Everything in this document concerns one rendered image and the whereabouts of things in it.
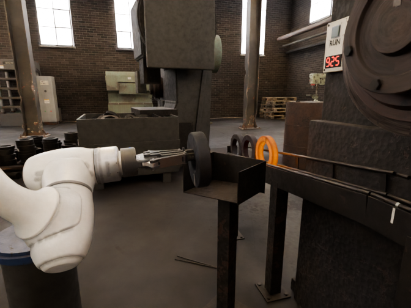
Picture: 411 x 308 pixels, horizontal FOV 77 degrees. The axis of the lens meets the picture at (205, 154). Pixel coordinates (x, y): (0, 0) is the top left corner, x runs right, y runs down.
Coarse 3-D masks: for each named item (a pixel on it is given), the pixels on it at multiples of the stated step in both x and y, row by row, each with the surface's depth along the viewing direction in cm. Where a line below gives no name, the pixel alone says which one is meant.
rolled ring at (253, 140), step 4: (244, 136) 153; (248, 136) 147; (252, 136) 145; (244, 140) 153; (248, 140) 147; (252, 140) 143; (256, 140) 143; (244, 144) 154; (252, 144) 143; (244, 148) 156; (252, 148) 143; (244, 152) 156; (252, 152) 144; (244, 156) 155; (248, 156) 155; (252, 156) 144
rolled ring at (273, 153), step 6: (264, 138) 130; (270, 138) 127; (258, 144) 137; (264, 144) 136; (270, 144) 125; (258, 150) 138; (270, 150) 125; (276, 150) 124; (258, 156) 138; (270, 156) 125; (276, 156) 124; (270, 162) 126; (276, 162) 125
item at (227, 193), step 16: (224, 160) 115; (240, 160) 109; (256, 160) 104; (224, 176) 116; (240, 176) 88; (256, 176) 97; (192, 192) 104; (208, 192) 102; (224, 192) 101; (240, 192) 90; (256, 192) 99; (224, 208) 102; (224, 224) 104; (224, 240) 105; (224, 256) 107; (224, 272) 108; (224, 288) 110; (208, 304) 122; (224, 304) 112; (240, 304) 122
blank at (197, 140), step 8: (192, 136) 69; (200, 136) 67; (192, 144) 70; (200, 144) 65; (208, 144) 66; (200, 152) 64; (208, 152) 65; (200, 160) 64; (208, 160) 65; (192, 168) 74; (200, 168) 64; (208, 168) 65; (192, 176) 75; (200, 176) 65; (208, 176) 66; (200, 184) 67; (208, 184) 68
